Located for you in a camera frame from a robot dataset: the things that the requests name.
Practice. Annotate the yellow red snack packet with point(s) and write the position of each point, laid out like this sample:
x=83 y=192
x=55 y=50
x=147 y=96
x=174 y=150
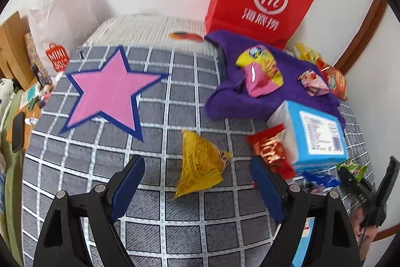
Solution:
x=304 y=52

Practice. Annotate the person's right hand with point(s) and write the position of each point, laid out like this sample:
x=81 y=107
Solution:
x=364 y=229

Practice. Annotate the grey checkered star blanket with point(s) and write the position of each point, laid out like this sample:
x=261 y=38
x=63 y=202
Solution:
x=187 y=82

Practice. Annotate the brown patterned box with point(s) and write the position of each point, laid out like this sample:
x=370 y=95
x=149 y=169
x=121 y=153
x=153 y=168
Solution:
x=32 y=51

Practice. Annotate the small pink red snack packet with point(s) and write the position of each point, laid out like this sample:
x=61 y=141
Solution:
x=312 y=82

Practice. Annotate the black flat device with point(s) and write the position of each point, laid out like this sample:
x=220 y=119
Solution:
x=17 y=132

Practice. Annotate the green cloth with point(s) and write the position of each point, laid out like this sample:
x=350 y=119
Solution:
x=12 y=185

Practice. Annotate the purple cloth basket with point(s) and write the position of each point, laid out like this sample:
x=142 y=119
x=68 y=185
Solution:
x=225 y=98

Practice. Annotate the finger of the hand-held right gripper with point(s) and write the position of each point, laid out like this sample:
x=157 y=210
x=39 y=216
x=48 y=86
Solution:
x=386 y=192
x=356 y=188

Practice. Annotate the blue tissue pack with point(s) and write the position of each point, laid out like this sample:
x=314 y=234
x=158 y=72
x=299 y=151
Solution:
x=318 y=135

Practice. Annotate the white quilted bedding orange print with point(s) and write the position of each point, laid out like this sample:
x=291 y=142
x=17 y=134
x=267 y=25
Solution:
x=140 y=29

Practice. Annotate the white plastic bag red logo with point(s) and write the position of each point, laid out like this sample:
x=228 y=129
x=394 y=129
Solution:
x=62 y=13

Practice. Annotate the orange snack packet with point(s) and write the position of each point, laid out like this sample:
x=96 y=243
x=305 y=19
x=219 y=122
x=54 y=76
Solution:
x=339 y=82

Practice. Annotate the green snack packet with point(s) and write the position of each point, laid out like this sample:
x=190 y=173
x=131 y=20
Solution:
x=351 y=165

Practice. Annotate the cardboard box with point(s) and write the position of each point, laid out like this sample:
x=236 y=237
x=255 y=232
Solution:
x=12 y=41

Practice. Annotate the blue snack packet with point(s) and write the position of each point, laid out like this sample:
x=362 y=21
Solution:
x=318 y=179

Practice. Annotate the yellow multicolour snack packet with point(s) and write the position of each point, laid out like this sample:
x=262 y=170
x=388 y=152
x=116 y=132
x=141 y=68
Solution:
x=265 y=62

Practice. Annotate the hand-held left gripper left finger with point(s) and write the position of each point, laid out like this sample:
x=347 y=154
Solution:
x=128 y=182

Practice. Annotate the brown wooden door frame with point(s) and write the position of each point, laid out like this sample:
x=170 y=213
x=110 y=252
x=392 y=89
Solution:
x=365 y=32

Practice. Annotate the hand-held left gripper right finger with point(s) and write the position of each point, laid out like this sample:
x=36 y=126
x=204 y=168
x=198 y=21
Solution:
x=268 y=188

